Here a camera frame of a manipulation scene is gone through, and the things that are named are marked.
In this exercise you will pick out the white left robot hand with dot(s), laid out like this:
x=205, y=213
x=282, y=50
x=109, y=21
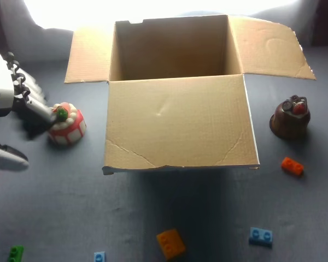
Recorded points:
x=0, y=87

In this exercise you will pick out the pink strawberry toy cake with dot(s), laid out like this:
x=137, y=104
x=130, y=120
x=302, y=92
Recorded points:
x=71, y=131

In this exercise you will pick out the brown cardboard box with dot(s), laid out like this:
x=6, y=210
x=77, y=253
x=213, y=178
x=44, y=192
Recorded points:
x=177, y=122

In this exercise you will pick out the chocolate toy cake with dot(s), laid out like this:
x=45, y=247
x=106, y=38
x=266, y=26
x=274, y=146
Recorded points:
x=289, y=125

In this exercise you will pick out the grey table cloth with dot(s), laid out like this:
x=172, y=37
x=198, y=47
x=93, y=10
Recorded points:
x=57, y=204

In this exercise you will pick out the green toy brick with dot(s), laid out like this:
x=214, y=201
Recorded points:
x=16, y=254

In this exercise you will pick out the blue toy brick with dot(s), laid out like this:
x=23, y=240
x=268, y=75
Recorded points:
x=99, y=257
x=261, y=237

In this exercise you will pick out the yellow toy brick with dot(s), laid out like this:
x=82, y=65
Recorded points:
x=170, y=244

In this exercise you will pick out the orange toy brick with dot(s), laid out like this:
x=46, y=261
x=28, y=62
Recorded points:
x=292, y=166

